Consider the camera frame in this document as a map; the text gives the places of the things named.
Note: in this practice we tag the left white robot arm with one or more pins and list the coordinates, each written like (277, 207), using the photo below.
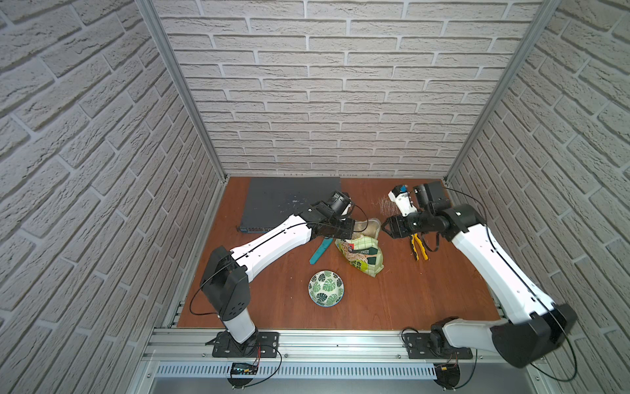
(227, 275)

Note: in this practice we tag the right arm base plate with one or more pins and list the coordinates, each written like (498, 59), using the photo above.
(427, 346)

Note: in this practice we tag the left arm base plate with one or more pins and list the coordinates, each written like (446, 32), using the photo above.
(259, 345)

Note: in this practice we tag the green oats bag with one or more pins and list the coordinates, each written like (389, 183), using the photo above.
(362, 250)

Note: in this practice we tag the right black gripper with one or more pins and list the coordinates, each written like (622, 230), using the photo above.
(392, 231)

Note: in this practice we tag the aluminium front rail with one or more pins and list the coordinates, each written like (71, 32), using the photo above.
(183, 344)

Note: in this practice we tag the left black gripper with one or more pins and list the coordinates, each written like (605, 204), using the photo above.
(348, 230)

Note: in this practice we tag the small green circuit board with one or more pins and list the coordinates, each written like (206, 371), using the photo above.
(246, 369)

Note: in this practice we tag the black round connector box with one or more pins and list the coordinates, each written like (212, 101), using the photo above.
(447, 376)

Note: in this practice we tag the teal utility knife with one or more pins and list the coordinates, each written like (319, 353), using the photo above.
(321, 250)

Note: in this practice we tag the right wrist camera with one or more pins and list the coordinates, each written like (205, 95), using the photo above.
(400, 196)

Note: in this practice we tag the grey network switch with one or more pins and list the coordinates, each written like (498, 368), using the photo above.
(271, 200)

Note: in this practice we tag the yellow black pliers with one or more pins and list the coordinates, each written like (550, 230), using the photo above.
(418, 248)

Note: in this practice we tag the leaf pattern breakfast bowl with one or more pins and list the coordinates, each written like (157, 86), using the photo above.
(326, 288)

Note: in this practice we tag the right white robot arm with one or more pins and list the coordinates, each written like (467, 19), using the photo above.
(534, 324)

